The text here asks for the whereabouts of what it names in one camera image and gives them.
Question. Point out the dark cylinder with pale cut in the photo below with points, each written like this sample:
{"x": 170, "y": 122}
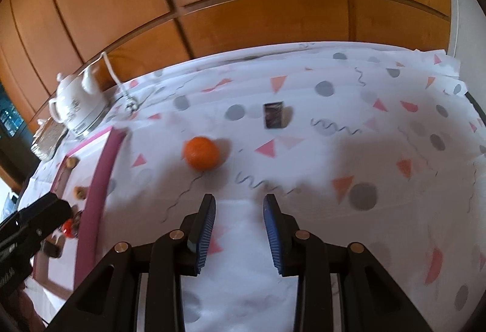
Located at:
{"x": 53, "y": 247}

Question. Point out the tan round fruit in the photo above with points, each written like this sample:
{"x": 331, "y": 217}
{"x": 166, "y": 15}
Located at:
{"x": 80, "y": 192}
{"x": 71, "y": 162}

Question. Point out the pink shallow tray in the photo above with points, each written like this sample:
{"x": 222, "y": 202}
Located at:
{"x": 82, "y": 180}

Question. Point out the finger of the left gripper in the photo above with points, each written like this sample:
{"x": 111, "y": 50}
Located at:
{"x": 23, "y": 231}

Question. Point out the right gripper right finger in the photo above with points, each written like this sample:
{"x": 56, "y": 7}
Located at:
{"x": 345, "y": 282}

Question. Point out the patterned white tablecloth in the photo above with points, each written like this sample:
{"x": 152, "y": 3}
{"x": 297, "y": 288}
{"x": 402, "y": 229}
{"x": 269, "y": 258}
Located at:
{"x": 378, "y": 145}

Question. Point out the small dark cut block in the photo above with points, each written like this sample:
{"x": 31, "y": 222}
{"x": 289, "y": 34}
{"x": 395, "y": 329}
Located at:
{"x": 273, "y": 115}

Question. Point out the white ceramic electric kettle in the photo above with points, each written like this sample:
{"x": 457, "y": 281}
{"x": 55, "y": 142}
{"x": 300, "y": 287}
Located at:
{"x": 78, "y": 103}

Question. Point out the wooden panelled cabinet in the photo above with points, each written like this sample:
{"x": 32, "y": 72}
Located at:
{"x": 42, "y": 38}

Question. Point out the orange fruit near tomato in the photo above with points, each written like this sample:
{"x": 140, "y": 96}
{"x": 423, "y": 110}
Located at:
{"x": 201, "y": 154}

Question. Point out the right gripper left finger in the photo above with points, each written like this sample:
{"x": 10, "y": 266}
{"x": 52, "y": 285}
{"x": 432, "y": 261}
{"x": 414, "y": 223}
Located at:
{"x": 108, "y": 298}

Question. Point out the silver ornate tissue box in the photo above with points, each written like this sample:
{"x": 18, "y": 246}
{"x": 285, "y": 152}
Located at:
{"x": 47, "y": 138}

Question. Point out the large dark round fruit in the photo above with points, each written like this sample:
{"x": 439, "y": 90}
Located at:
{"x": 76, "y": 223}

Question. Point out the small red tomato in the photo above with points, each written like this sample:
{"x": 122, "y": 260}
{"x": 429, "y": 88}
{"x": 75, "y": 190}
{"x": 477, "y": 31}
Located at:
{"x": 68, "y": 229}

